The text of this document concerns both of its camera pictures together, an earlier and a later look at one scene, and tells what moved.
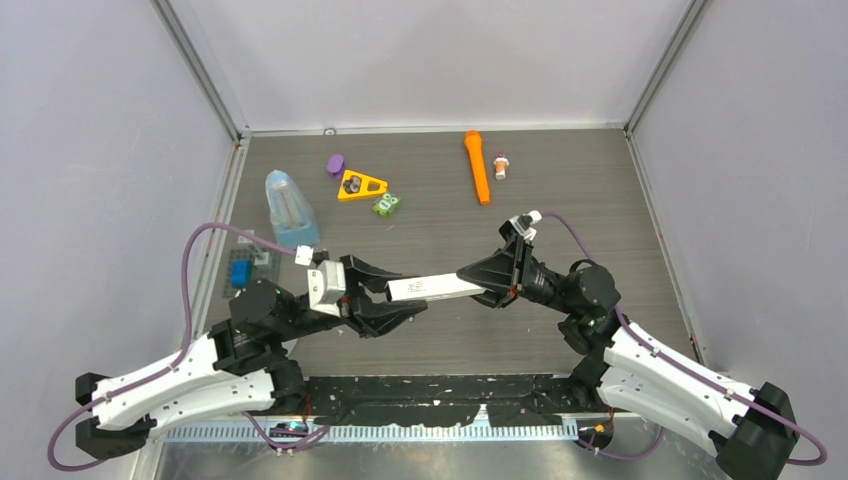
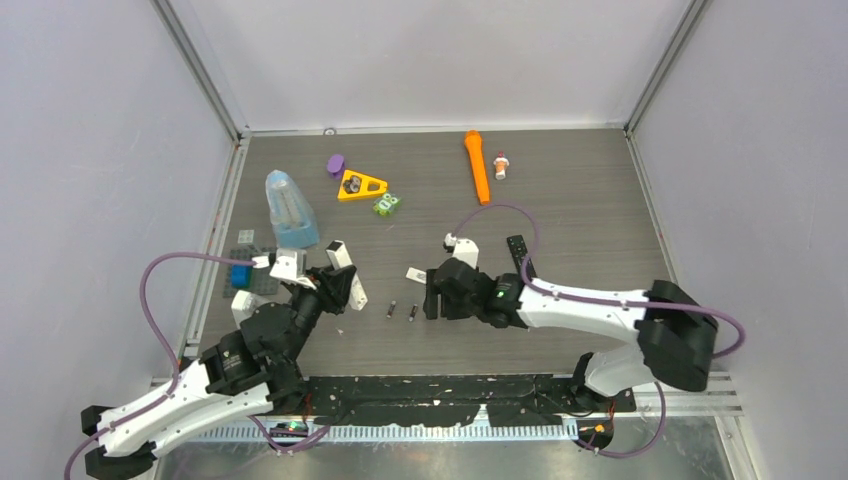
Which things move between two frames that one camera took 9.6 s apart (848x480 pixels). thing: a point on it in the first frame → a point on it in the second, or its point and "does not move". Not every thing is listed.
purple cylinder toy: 336,165 does not move
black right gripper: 507,269 → 431,304
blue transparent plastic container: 293,219 does not move
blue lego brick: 240,273 does not move
